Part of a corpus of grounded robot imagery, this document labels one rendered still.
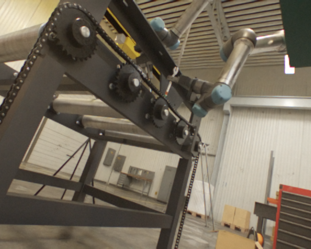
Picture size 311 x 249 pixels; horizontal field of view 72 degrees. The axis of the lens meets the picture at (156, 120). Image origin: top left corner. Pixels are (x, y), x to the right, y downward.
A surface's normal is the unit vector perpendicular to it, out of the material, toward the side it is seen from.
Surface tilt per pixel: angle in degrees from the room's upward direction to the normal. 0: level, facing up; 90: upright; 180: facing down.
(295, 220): 90
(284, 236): 90
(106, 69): 90
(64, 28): 90
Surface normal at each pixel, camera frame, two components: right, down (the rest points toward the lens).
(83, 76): 0.83, 0.08
